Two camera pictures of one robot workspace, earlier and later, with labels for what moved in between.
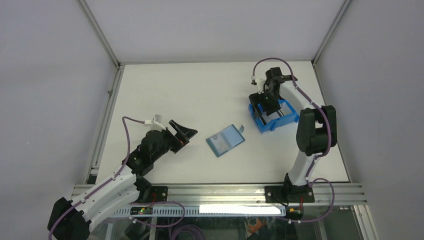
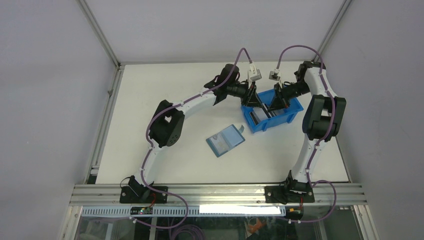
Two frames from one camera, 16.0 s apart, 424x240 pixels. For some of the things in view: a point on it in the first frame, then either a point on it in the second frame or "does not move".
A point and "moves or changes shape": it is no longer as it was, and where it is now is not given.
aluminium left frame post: (99, 32) does not move
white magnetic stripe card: (219, 143) does not move
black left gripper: (183, 134) → (253, 99)
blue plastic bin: (265, 123) moves or changes shape
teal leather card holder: (226, 139) does not move
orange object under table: (252, 229) does not move
